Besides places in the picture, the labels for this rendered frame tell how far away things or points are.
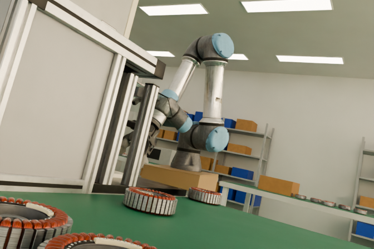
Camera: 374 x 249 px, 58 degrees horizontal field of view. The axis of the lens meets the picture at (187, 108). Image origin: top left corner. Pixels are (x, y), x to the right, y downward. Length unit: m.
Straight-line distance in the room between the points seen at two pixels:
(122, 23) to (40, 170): 0.50
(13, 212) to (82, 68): 0.41
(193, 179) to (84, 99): 0.80
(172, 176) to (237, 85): 6.95
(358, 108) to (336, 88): 0.61
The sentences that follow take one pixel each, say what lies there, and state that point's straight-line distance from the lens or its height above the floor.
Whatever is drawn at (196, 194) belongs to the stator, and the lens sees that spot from 1.11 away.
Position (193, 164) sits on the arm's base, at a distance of 1.59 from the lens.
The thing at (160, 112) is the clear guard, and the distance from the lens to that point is 1.21.
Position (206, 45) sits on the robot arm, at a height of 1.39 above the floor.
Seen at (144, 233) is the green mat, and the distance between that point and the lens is 0.53.
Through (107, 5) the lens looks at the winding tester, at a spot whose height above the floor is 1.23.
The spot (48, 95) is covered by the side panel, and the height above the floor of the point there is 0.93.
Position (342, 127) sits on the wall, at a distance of 7.60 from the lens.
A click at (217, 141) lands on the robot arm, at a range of 1.49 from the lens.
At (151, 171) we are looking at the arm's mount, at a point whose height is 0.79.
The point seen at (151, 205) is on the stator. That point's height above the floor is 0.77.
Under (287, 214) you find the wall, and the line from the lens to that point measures 7.62.
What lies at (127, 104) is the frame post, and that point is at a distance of 0.86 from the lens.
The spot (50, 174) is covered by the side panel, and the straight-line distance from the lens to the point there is 0.73.
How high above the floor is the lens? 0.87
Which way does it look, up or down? 9 degrees up
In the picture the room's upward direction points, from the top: 13 degrees clockwise
